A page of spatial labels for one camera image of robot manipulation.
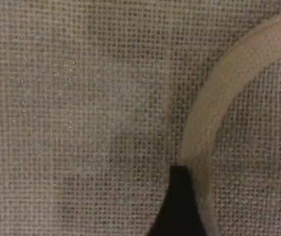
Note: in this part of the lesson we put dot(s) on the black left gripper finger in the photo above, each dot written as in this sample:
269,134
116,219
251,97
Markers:
179,209

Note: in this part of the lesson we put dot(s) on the brown burlap bag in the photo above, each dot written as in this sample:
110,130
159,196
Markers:
81,110

